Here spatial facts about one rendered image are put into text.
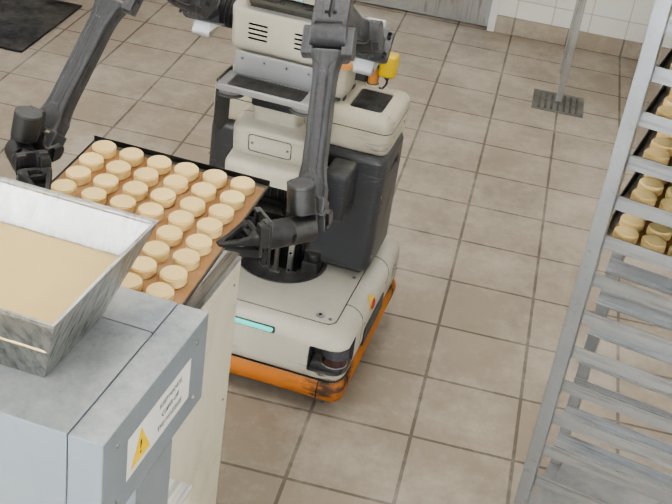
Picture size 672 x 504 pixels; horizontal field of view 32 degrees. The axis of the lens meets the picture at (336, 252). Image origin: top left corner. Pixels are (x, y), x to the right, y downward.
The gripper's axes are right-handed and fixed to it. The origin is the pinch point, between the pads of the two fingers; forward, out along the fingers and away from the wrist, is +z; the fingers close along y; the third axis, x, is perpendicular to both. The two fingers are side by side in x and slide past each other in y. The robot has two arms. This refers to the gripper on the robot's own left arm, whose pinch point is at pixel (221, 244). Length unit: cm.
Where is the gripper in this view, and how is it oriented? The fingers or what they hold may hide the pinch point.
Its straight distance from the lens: 223.9
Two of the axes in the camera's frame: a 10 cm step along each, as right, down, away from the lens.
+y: -1.1, 8.3, 5.5
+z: -8.8, 1.8, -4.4
